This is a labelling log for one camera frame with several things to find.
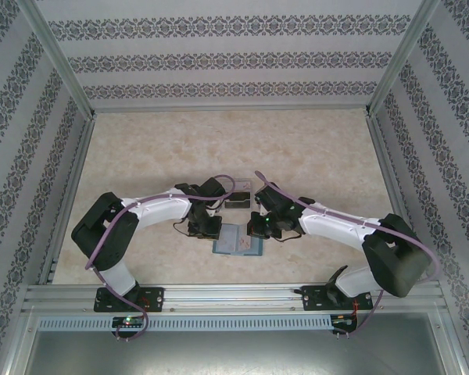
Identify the teal leather card holder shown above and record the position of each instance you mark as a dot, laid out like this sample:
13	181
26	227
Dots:
228	244

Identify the black VIP card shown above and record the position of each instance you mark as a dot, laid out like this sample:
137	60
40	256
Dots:
237	204

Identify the black credit card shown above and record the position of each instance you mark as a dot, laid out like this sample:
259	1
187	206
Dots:
242	195

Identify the white pink-print card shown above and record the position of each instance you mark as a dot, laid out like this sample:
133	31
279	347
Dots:
242	243
243	184

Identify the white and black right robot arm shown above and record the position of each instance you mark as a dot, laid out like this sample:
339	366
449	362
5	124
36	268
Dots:
336	228

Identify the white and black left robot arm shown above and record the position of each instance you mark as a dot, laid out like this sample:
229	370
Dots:
156	211

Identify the clear acrylic card tray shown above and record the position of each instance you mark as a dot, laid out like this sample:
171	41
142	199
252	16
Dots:
228	185

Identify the left controller circuit board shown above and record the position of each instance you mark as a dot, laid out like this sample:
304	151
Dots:
127	322

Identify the controller circuit board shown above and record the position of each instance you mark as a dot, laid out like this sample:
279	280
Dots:
344	320
127	322

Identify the right controller circuit board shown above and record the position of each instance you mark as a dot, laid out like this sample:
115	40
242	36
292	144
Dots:
344	320

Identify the grey metal panel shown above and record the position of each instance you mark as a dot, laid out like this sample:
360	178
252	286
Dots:
234	351

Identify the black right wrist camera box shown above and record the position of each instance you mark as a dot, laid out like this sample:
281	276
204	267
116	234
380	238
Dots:
271	197

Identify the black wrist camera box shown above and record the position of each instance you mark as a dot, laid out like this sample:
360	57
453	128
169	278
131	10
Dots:
212	187
271	197

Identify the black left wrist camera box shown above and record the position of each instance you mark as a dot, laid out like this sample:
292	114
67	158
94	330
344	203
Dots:
212	187

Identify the aluminium mounting rail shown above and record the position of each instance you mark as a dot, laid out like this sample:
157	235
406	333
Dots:
234	298

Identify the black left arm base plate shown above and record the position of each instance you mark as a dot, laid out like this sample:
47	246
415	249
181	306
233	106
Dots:
156	298

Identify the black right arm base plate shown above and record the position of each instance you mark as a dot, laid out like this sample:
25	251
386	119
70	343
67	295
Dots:
310	301

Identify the aluminium side rail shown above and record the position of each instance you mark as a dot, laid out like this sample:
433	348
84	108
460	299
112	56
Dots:
387	164
79	164

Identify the aluminium frame post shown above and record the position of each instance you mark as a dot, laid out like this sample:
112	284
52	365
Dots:
400	58
58	58

